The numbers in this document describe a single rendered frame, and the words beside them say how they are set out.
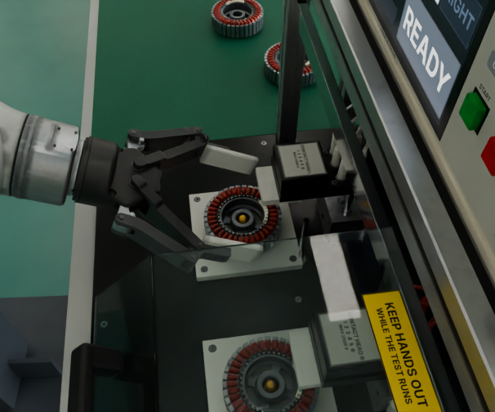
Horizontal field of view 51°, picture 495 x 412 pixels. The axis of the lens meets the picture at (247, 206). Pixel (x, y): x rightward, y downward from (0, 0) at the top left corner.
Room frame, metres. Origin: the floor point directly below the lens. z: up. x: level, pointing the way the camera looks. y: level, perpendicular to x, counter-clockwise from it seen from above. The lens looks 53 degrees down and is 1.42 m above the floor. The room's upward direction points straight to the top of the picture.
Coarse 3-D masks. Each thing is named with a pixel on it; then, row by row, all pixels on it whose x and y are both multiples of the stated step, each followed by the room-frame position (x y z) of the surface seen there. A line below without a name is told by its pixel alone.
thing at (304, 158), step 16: (288, 144) 0.48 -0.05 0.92; (304, 144) 0.48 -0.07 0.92; (320, 144) 0.48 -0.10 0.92; (272, 160) 0.47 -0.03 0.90; (288, 160) 0.45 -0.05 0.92; (304, 160) 0.45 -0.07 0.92; (320, 160) 0.45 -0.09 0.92; (368, 160) 0.47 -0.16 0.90; (256, 176) 0.46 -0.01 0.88; (272, 176) 0.46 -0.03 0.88; (288, 176) 0.42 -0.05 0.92; (304, 176) 0.42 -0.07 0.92; (320, 176) 0.42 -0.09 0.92; (272, 192) 0.43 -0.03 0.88; (288, 192) 0.42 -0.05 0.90; (304, 192) 0.42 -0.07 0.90; (320, 192) 0.42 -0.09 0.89; (336, 192) 0.42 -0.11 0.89; (352, 192) 0.43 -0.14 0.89
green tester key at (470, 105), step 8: (472, 96) 0.26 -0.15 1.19; (464, 104) 0.26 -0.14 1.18; (472, 104) 0.25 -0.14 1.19; (480, 104) 0.25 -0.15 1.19; (464, 112) 0.26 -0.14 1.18; (472, 112) 0.25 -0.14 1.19; (480, 112) 0.25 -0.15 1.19; (464, 120) 0.25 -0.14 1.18; (472, 120) 0.25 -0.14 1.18; (480, 120) 0.25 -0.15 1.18; (472, 128) 0.25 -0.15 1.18
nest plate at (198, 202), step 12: (216, 192) 0.51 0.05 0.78; (192, 204) 0.48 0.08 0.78; (204, 204) 0.48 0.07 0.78; (192, 216) 0.46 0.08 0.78; (228, 216) 0.46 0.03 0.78; (288, 216) 0.46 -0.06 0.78; (192, 228) 0.44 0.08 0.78; (204, 228) 0.44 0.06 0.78; (228, 228) 0.44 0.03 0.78; (288, 228) 0.44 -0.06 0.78
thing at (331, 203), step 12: (324, 204) 0.46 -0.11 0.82; (336, 204) 0.45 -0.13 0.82; (324, 216) 0.45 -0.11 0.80; (336, 216) 0.43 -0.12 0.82; (348, 216) 0.43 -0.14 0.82; (360, 216) 0.43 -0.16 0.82; (324, 228) 0.44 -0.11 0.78; (336, 228) 0.42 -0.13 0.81; (348, 228) 0.42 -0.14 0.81; (360, 228) 0.43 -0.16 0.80
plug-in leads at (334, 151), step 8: (352, 120) 0.46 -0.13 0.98; (360, 128) 0.45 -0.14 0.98; (360, 136) 0.48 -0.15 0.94; (336, 144) 0.48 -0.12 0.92; (328, 152) 0.48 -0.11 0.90; (336, 152) 0.45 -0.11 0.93; (368, 152) 0.47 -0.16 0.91; (336, 160) 0.46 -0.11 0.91; (336, 168) 0.46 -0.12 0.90; (344, 168) 0.43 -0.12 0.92; (336, 176) 0.44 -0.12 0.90; (344, 176) 0.43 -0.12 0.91
